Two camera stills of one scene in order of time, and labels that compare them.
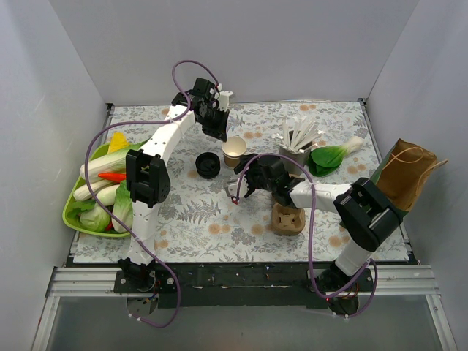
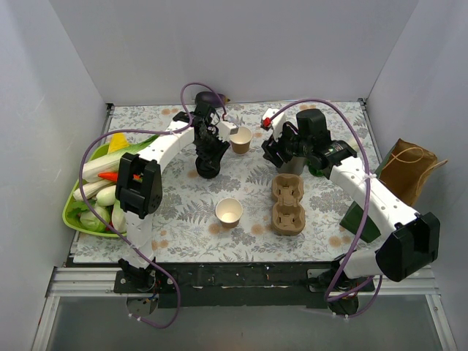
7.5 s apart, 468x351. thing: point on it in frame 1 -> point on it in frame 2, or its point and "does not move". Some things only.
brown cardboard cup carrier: x=287 y=221 does not move
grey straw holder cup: x=301 y=158 does not move
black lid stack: x=208 y=164 does not move
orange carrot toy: x=112 y=176 does not move
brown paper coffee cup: x=232 y=149 -> x=229 y=211
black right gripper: x=252 y=178 -> x=279 y=147
